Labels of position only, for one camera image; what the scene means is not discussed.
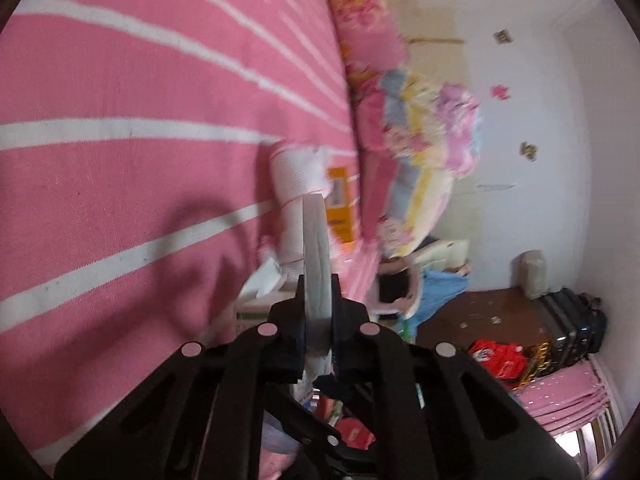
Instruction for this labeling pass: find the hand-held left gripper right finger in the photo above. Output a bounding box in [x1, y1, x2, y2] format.
[330, 275, 583, 480]

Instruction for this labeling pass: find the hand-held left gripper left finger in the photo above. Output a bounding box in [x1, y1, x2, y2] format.
[54, 275, 308, 480]

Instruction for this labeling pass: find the grey white wrapper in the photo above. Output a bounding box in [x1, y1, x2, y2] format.
[301, 194, 335, 386]

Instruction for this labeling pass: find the orange cardboard box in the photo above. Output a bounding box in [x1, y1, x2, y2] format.
[326, 166, 361, 247]

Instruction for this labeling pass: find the crumpled white paper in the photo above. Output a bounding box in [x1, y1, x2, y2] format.
[239, 255, 283, 306]

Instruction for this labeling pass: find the black cloth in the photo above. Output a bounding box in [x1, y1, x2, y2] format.
[377, 264, 412, 306]

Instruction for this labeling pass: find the red plastic packet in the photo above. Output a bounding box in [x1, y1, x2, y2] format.
[332, 417, 377, 451]

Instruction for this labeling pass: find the light blue cloth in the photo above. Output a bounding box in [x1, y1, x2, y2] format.
[409, 267, 470, 327]

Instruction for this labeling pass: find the beige cloth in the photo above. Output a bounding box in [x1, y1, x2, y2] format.
[414, 238, 472, 268]

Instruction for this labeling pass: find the red plastic bag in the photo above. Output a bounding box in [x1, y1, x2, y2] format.
[467, 339, 528, 391]

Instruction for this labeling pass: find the folded pink white towel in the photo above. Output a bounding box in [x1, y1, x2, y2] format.
[267, 142, 333, 281]

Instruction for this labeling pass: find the gold shiny decoration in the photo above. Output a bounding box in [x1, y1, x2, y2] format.
[520, 342, 552, 383]

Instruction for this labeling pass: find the colourful floral quilt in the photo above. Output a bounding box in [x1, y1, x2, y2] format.
[324, 0, 485, 261]

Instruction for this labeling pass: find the pink dotted curtain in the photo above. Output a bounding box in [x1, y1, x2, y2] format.
[517, 362, 623, 438]

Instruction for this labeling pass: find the black suitcase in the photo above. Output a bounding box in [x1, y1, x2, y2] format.
[537, 287, 608, 376]

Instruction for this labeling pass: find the window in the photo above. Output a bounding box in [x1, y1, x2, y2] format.
[552, 407, 621, 461]

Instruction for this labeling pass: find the pink striped bed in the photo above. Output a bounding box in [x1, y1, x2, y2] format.
[0, 0, 383, 467]

